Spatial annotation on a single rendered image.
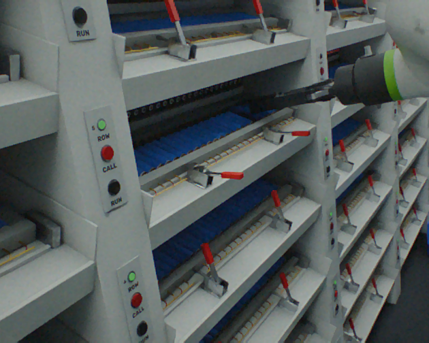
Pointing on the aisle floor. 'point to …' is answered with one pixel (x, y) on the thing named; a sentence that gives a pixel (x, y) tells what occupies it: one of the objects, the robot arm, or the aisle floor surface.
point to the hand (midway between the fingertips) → (266, 103)
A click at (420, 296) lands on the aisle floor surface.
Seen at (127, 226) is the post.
